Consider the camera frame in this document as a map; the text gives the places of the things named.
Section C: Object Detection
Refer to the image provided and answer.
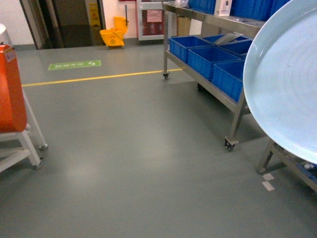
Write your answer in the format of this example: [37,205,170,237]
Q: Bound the light blue oval tray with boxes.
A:
[243,0,317,163]

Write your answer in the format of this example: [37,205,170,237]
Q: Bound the stainless steel shelf cart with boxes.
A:
[161,1,264,152]

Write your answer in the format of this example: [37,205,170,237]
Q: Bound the blue bin middle front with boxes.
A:
[187,47,241,81]

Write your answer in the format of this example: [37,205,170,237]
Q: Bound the blue bin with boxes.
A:
[169,36,214,63]
[187,47,241,81]
[211,61,245,103]
[218,36,252,58]

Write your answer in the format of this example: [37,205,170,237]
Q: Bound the blue bin far left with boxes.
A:
[169,36,214,63]

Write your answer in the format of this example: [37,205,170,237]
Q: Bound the blue bin nearest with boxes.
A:
[211,61,245,103]

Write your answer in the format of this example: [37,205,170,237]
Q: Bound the yellow mop bucket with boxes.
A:
[100,16,129,48]

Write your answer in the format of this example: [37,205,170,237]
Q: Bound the red framed glass cabinet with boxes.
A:
[135,0,164,41]

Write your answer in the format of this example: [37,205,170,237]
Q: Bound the blue bin rear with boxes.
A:
[218,36,252,58]

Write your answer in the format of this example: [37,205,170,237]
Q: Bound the green floor sign sticker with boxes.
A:
[48,60,102,71]

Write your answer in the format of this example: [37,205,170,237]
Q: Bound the yellow wet floor sign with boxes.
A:
[89,3,100,26]

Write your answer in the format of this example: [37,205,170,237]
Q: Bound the white small box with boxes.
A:
[214,0,232,16]

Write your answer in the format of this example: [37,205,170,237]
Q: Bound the white metal stand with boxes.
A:
[0,93,48,172]

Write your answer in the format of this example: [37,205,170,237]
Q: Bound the orange machine on stand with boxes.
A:
[0,45,27,133]

